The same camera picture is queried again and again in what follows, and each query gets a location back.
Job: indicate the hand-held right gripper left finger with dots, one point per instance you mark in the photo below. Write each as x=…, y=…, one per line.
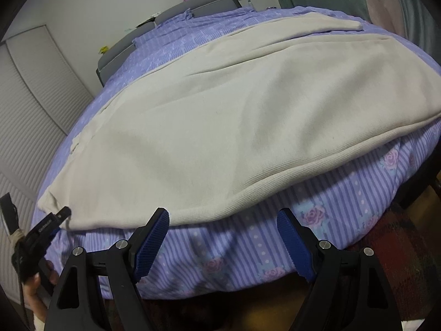
x=151, y=244

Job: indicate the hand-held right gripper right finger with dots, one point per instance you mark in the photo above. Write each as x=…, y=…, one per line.
x=296, y=248

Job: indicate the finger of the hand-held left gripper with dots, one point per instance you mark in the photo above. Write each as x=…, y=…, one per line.
x=64, y=214

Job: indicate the cream white pants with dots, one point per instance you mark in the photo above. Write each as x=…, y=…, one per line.
x=220, y=127

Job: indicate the person's left hand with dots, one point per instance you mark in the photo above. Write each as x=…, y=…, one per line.
x=36, y=294

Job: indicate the purple floral striped bedspread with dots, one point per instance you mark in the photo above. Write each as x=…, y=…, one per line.
x=241, y=248

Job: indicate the white louvered closet door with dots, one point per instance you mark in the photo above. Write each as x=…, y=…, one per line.
x=31, y=110

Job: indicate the dark plaid rug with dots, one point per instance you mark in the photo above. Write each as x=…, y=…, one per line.
x=406, y=258

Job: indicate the small yellow toy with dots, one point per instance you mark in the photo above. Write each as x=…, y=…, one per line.
x=103, y=49

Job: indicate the grey padded headboard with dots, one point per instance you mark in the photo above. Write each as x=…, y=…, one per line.
x=119, y=46

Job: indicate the pink curtain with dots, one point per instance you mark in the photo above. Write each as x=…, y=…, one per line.
x=382, y=0

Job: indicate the dark bed frame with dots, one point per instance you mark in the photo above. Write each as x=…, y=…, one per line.
x=417, y=189

